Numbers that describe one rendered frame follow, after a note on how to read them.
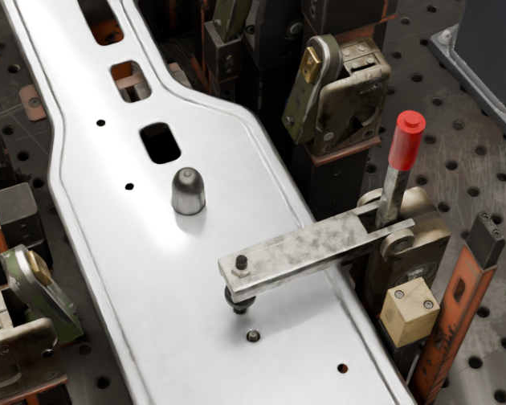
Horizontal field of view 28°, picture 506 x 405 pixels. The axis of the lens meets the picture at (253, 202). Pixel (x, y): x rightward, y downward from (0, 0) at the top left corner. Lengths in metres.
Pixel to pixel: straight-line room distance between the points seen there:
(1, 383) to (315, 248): 0.31
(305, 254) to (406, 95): 0.64
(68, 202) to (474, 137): 0.66
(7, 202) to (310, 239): 0.31
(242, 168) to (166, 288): 0.15
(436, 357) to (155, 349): 0.25
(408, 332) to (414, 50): 0.72
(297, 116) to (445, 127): 0.45
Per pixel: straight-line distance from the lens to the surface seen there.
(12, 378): 0.95
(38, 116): 1.43
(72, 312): 0.92
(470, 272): 0.81
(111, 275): 0.94
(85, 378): 1.23
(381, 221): 0.89
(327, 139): 1.04
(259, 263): 0.86
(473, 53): 1.46
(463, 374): 1.25
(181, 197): 0.95
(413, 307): 0.86
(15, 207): 1.01
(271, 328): 0.91
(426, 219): 0.93
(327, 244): 0.87
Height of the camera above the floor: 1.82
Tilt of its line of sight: 57 degrees down
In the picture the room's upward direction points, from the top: 3 degrees clockwise
